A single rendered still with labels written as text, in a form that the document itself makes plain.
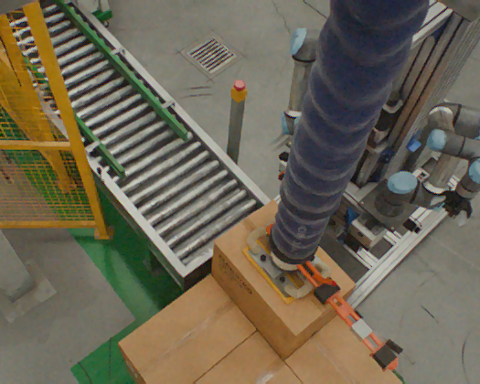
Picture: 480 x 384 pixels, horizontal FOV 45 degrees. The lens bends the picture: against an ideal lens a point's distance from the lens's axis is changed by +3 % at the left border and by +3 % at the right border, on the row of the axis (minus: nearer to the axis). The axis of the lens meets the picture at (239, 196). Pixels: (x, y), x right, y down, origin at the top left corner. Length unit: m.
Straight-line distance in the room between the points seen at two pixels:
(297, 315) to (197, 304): 0.64
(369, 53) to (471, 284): 2.85
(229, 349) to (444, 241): 1.85
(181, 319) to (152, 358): 0.24
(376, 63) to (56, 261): 2.81
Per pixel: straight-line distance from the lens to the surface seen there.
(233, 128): 3.48
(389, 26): 1.40
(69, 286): 3.77
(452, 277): 4.08
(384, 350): 2.54
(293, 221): 2.21
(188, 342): 3.01
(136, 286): 3.71
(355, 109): 1.61
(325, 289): 2.57
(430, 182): 2.73
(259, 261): 2.71
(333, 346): 3.08
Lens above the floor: 3.43
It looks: 59 degrees down
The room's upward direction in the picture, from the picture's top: 8 degrees clockwise
